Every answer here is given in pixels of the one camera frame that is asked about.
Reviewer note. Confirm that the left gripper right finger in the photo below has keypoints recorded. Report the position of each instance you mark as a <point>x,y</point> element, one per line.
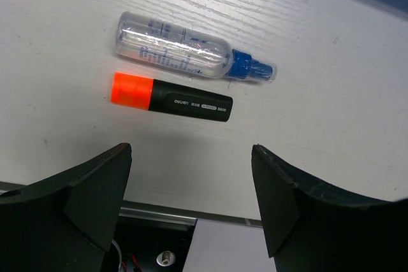
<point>312,225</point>

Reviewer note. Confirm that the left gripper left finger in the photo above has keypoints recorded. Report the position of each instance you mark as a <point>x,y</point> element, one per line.
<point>65,222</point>

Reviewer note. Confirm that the orange capped black highlighter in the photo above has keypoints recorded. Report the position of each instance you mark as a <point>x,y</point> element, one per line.
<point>165,97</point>

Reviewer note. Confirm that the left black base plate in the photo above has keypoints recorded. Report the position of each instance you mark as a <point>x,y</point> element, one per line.
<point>150,238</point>

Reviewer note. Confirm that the clear bottle blue cap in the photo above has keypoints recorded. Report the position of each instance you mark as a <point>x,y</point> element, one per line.
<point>170,46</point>

